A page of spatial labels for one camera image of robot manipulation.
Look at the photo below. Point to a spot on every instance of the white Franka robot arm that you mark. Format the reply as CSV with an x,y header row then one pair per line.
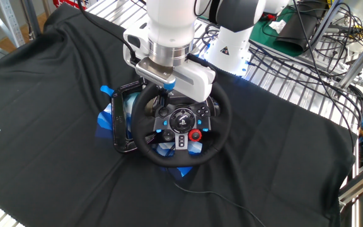
x,y
232,47

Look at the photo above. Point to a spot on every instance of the black wheel base housing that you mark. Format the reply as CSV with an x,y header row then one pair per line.
x,y
184,102

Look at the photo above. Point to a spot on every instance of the black cloth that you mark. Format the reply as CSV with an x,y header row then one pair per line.
x,y
43,94

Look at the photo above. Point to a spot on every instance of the black racing wheel controller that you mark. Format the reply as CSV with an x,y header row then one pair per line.
x,y
104,121

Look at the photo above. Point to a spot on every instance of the silver block with blue tape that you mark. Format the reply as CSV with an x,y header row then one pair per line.
x,y
153,74

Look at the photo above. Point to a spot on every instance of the black racing steering wheel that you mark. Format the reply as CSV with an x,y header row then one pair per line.
x,y
137,126

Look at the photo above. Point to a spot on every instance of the aluminium frame rail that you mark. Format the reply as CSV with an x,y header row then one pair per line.
x,y
361,186

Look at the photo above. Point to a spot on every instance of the grey perforated shelf upright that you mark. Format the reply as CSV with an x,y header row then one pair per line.
x,y
11,25

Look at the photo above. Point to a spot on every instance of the black clamp with metal screw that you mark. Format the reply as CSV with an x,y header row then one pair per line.
x,y
117,119

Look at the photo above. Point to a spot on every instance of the aluminium frame post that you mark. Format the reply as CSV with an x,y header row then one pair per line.
x,y
358,63
324,25

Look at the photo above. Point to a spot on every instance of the red white box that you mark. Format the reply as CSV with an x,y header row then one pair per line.
x,y
71,3

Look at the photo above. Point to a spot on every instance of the black rolled mat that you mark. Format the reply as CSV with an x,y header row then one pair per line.
x,y
298,31

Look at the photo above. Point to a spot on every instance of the dark metal post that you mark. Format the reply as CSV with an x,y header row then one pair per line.
x,y
31,19

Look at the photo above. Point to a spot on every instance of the blue tape strip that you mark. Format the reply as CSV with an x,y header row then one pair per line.
x,y
106,90

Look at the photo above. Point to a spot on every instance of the crumpled white paper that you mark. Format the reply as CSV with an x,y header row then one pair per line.
x,y
277,26

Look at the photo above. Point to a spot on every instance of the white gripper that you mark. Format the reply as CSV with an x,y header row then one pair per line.
x,y
197,82

